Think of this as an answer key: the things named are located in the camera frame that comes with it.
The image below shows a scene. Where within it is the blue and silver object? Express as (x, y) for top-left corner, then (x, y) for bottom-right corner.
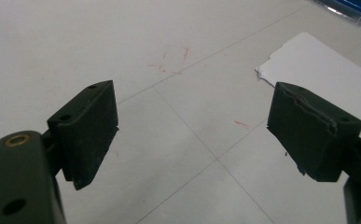
(312, 0), (361, 26)

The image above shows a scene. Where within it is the white paper sheet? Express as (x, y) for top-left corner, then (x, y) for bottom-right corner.
(255, 31), (361, 142)

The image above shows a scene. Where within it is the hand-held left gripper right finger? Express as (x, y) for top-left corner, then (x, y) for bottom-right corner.
(266, 81), (361, 183)

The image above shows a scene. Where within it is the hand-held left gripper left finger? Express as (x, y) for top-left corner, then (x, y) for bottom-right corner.
(46, 79), (120, 191)

